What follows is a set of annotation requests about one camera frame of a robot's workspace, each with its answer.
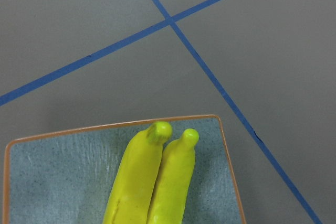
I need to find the grey square plate orange rim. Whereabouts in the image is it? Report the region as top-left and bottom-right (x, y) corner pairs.
(2, 115), (246, 223)

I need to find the yellow-green banana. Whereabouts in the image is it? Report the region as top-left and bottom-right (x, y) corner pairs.
(102, 121), (173, 223)
(147, 129), (200, 223)

